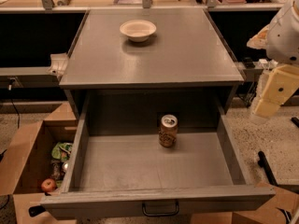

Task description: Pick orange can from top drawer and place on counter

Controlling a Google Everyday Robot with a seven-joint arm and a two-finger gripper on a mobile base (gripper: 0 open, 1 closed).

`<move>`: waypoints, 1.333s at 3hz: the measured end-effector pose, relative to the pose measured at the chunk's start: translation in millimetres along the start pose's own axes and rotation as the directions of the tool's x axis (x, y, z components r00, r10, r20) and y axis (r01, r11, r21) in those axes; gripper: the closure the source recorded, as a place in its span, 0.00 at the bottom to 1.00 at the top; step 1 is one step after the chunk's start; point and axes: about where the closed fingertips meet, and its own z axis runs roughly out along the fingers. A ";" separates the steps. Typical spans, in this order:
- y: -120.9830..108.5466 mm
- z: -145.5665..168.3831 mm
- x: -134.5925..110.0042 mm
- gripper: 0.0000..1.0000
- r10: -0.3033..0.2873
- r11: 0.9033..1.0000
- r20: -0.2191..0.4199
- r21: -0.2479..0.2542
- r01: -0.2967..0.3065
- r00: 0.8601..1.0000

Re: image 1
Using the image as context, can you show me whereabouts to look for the cardboard box right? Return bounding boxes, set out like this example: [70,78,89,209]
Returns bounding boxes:
[190,183,299,224]

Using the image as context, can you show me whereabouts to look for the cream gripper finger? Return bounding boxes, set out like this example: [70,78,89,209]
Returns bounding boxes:
[253,64,299,119]

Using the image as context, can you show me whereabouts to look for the black cable left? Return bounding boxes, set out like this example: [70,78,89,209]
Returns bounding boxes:
[7,77,21,130]

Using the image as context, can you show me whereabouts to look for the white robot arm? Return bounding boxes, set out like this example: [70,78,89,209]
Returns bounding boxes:
[247,0,299,123]

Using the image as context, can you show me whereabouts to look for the cardboard box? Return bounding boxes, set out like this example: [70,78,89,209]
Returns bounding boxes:
[0,103,77,224]
[190,183,299,224]

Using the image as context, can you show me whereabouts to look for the cardboard box left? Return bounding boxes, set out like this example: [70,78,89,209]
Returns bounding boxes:
[0,103,77,224]

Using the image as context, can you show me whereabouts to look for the grey open drawer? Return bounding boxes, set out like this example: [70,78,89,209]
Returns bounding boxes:
[41,91,275,219]

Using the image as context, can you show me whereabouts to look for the red apple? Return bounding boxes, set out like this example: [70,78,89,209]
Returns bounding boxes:
[41,178,57,192]

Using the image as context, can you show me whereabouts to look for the white bowl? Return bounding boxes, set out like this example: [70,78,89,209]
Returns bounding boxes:
[120,20,157,43]

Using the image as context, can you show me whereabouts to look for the white bracket on cabinet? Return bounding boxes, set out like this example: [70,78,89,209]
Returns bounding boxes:
[48,53,69,76]

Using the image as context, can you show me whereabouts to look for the white power strip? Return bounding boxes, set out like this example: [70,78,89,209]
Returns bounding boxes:
[258,59,278,70]

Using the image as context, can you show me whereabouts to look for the green snack bag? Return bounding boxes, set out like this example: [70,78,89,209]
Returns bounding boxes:
[51,142,73,162]

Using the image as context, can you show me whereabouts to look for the black bar on floor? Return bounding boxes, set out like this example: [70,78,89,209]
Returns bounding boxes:
[258,151,278,186]

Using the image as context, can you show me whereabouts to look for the black drawer handle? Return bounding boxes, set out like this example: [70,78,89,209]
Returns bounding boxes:
[142,201,179,217]

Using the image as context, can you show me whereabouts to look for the orange soda can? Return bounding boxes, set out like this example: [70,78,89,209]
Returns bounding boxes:
[159,114,178,148]

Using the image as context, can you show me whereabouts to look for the grey metal cabinet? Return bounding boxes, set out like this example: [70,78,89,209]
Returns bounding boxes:
[60,7,244,133]

